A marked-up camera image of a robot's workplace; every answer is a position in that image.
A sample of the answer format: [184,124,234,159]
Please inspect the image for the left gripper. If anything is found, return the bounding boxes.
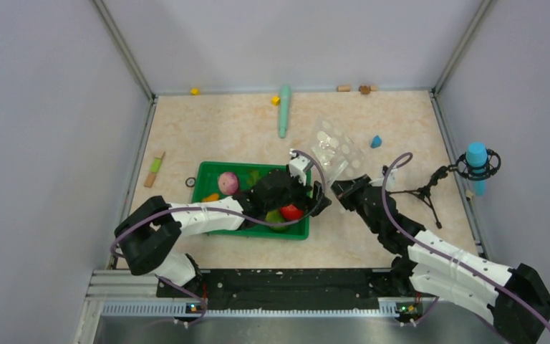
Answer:
[266,168,331,216]

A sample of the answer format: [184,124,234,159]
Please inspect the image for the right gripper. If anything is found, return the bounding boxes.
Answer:
[328,174,380,234]

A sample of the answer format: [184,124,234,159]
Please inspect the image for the red tomato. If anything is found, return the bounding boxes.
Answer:
[279,204,304,221]

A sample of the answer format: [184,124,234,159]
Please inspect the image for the clear dotted zip bag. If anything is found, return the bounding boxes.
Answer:
[309,116,365,187]

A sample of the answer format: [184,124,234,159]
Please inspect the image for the purple white onion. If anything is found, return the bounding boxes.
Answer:
[218,171,240,196]

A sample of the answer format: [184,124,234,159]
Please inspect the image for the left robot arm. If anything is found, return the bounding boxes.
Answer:
[111,169,331,296]

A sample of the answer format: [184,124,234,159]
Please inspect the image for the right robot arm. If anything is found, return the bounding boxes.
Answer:
[331,176,550,343]

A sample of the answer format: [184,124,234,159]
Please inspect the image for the orange green mango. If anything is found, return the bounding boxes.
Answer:
[265,210,289,233]

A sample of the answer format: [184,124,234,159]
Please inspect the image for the blue plastic piece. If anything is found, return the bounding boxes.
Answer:
[370,135,382,149]

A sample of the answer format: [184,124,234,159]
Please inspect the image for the wooden cork cylinder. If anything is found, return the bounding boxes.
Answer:
[337,85,352,92]

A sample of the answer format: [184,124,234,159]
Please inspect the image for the brown wooden piece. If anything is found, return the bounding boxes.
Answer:
[358,85,372,95]

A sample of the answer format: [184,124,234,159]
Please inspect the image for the mint green marker pen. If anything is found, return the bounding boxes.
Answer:
[278,85,292,139]

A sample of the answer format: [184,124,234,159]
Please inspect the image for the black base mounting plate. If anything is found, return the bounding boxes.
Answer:
[156,268,428,312]

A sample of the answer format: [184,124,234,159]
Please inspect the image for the blue microphone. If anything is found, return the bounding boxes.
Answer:
[465,142,488,196]

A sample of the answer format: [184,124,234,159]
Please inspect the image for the wooden green block stick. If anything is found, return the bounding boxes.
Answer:
[143,150,166,188]

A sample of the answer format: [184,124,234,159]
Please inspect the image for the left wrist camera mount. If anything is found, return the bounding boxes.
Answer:
[288,150,314,185]

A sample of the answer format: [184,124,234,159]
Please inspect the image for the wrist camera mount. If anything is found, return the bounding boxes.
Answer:
[370,166,397,190]
[288,150,314,185]

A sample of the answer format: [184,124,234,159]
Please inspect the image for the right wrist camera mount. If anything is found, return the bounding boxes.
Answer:
[370,166,397,190]

